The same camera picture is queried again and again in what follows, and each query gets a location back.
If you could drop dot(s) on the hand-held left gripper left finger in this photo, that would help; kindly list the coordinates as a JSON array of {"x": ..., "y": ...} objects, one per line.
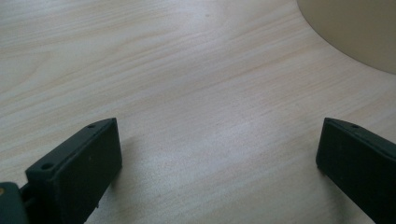
[{"x": 74, "y": 174}]

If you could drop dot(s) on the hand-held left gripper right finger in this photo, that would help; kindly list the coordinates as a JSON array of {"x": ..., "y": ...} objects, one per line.
[{"x": 358, "y": 165}]

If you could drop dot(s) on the beige round object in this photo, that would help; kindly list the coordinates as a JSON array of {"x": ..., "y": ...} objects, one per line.
[{"x": 358, "y": 28}]

